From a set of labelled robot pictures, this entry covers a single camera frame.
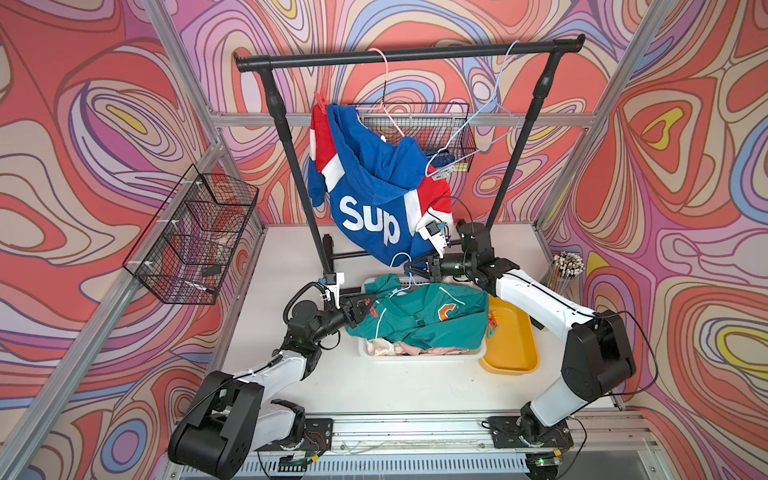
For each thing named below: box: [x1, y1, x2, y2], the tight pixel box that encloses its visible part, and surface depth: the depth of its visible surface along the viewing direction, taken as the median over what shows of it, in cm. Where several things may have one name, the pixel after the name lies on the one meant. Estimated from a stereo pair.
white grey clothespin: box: [432, 165, 455, 182], surface depth 63 cm
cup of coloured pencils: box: [541, 251, 585, 297], surface depth 88 cm
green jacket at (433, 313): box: [346, 273, 489, 350], surface depth 80 cm
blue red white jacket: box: [308, 103, 454, 267], surface depth 71 cm
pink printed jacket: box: [366, 338, 470, 356], surface depth 80 cm
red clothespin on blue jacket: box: [314, 91, 328, 115], surface depth 70 cm
